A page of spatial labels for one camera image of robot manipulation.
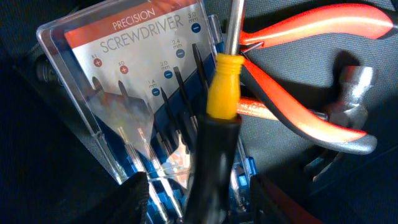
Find small claw hammer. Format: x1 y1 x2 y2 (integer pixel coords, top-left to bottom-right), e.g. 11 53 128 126
238 61 377 181

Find black gift box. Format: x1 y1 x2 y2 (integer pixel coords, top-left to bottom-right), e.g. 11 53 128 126
1 1 397 223

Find red handled pliers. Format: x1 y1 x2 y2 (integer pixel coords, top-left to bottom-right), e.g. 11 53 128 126
239 3 397 154

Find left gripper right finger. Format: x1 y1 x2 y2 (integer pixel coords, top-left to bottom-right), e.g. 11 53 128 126
250 174 324 224

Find blue precision screwdriver set case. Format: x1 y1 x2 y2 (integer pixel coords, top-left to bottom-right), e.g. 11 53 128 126
36 1 255 223

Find black yellow screwdriver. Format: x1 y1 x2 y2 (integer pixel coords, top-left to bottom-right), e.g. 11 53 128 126
183 0 245 223

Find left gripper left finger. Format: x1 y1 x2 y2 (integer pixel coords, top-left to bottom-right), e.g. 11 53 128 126
77 172 149 224

